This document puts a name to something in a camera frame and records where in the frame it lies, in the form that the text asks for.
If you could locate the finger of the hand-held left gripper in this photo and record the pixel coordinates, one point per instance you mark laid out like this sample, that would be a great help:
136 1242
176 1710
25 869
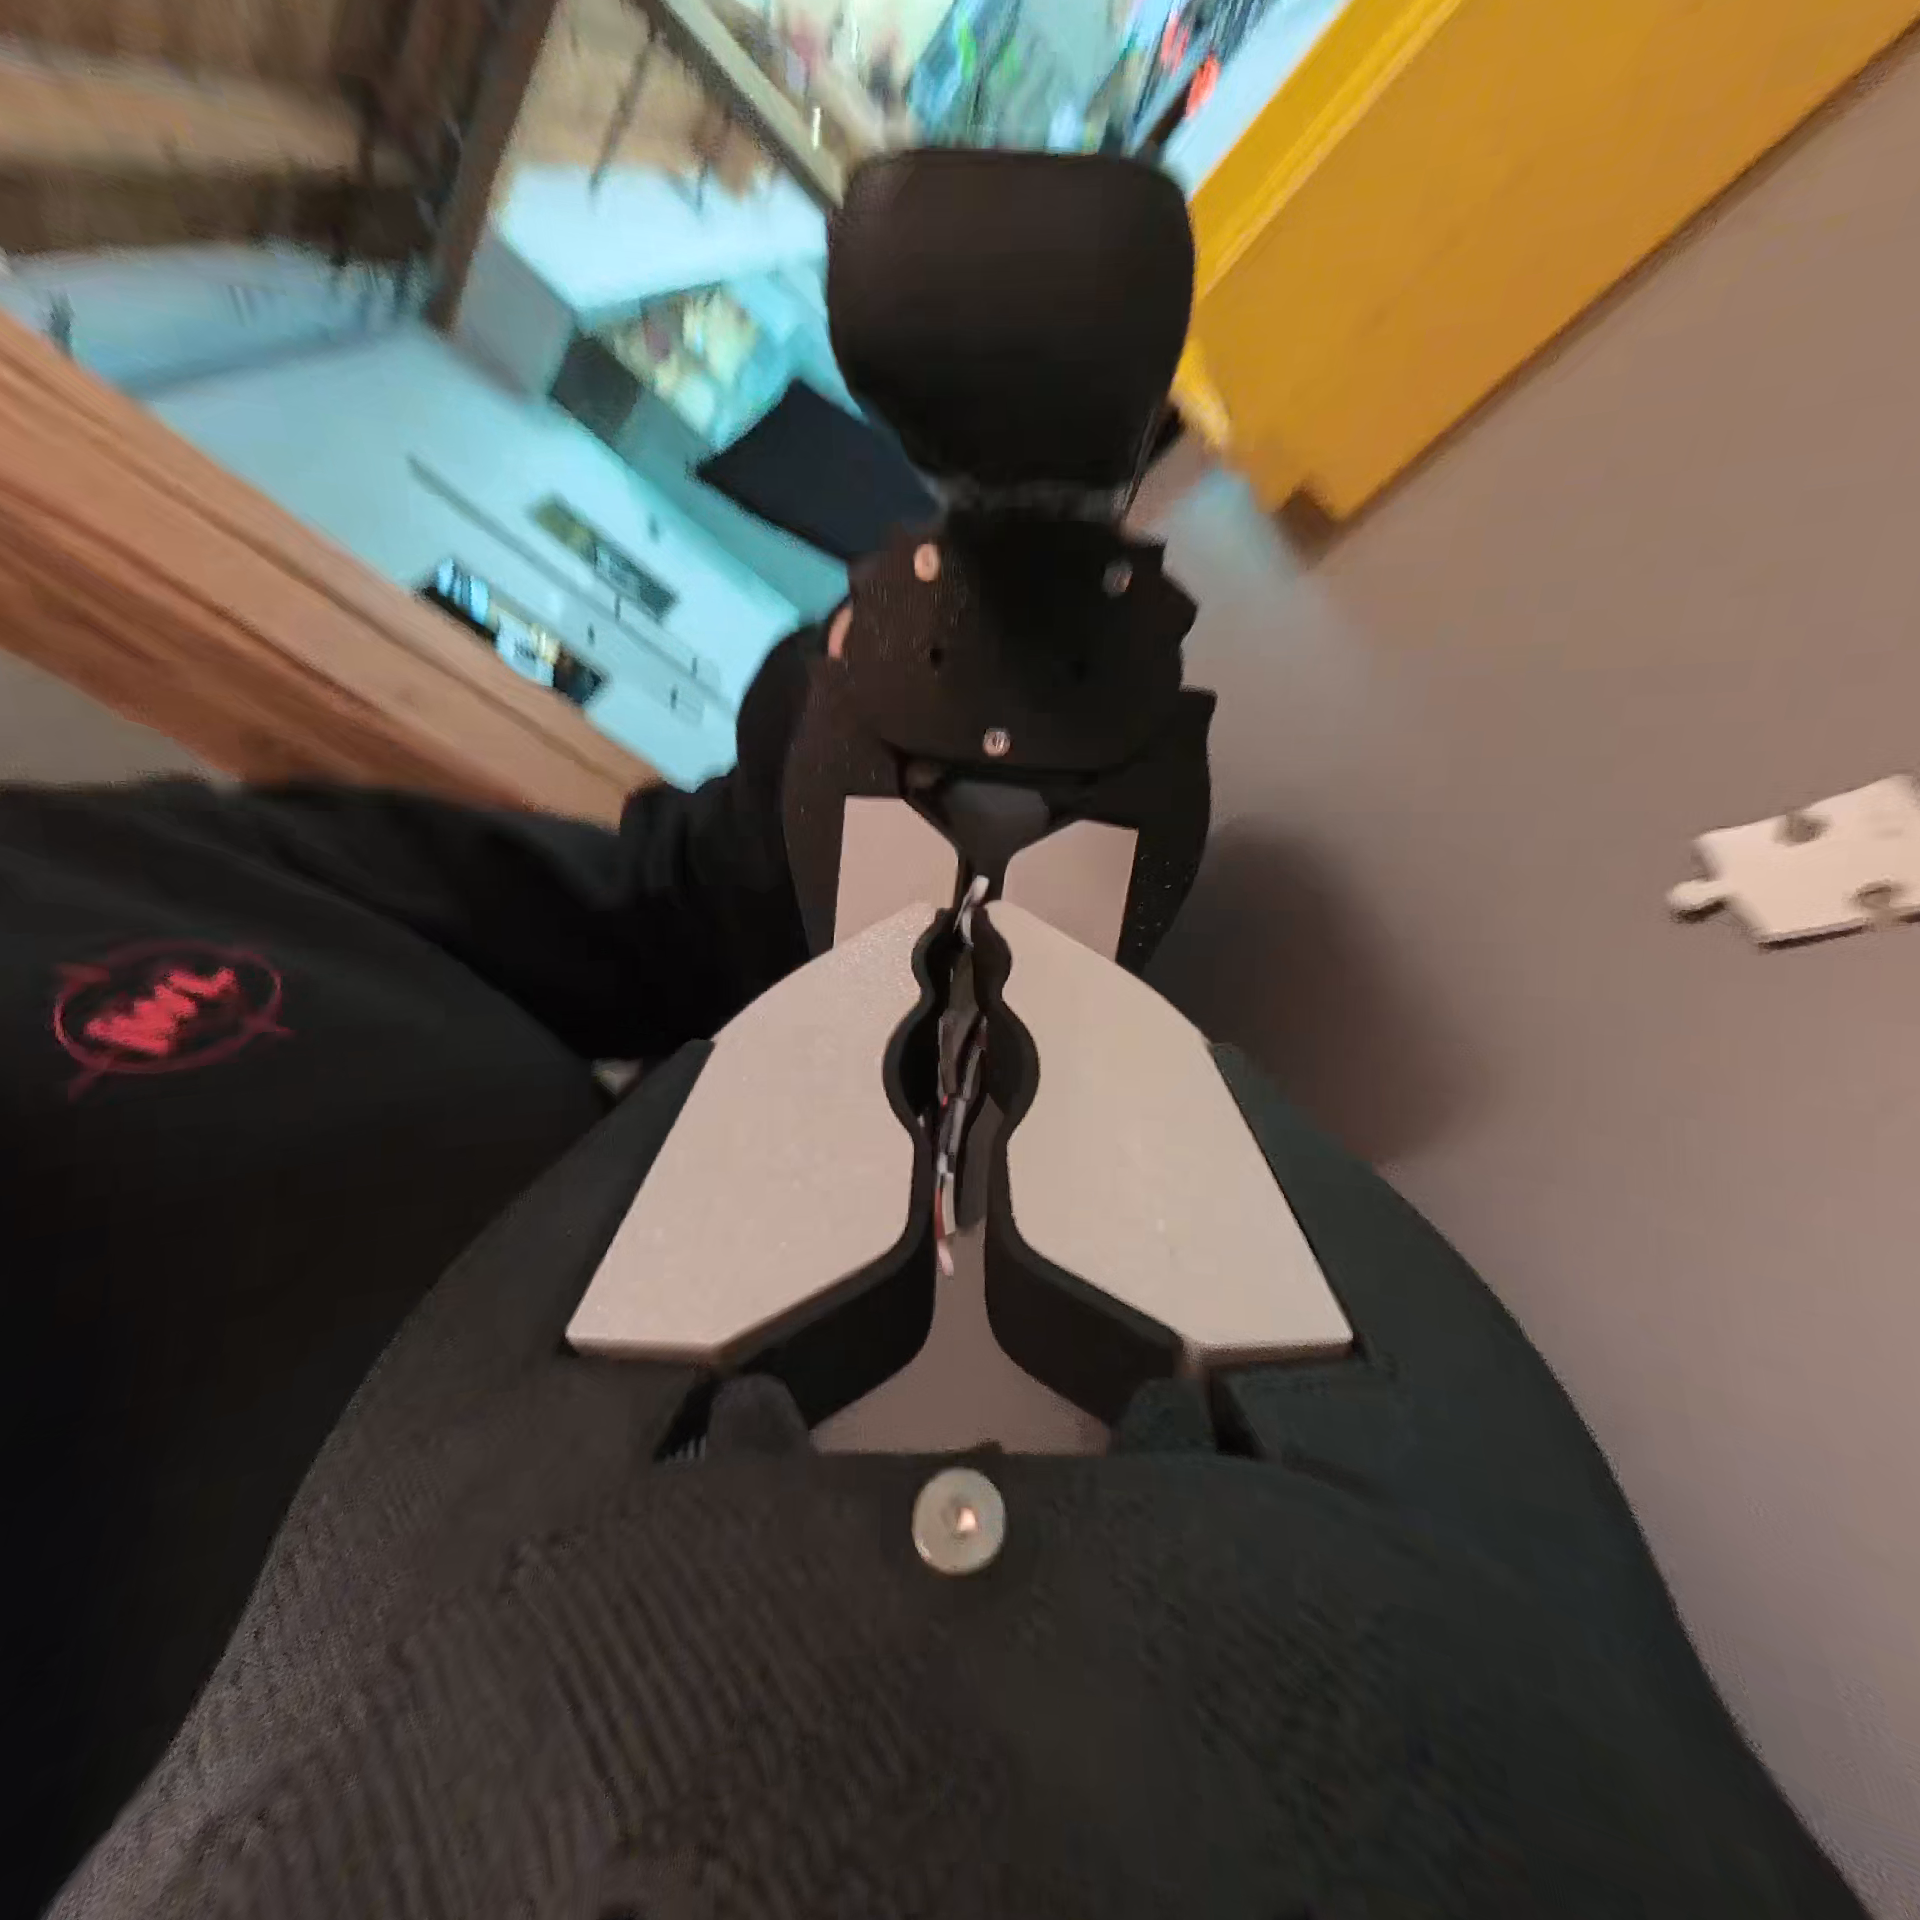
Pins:
1088 885
878 869

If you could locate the black hooded sweatshirt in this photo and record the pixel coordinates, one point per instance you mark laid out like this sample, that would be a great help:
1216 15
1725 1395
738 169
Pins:
225 1275

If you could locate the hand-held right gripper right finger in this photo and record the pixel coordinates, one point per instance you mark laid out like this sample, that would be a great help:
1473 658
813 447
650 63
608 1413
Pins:
1170 1184

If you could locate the person's left forearm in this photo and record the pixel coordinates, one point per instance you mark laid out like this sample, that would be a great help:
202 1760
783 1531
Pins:
704 902

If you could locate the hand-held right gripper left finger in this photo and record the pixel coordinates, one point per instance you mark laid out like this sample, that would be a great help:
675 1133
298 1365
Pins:
750 1170

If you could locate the colourful curved puzzle ball section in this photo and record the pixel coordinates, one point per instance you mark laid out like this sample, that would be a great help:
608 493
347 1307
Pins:
962 1079

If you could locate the wooden beam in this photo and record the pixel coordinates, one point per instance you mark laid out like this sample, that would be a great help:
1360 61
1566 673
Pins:
181 599

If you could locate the dark flat panel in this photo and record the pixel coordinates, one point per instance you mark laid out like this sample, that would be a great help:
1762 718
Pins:
810 451

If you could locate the yellow plastic bin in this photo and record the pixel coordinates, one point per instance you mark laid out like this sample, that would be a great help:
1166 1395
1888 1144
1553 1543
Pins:
1501 225

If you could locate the white jigsaw puzzle piece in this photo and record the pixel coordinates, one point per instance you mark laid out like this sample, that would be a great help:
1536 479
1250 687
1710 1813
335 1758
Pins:
1815 869

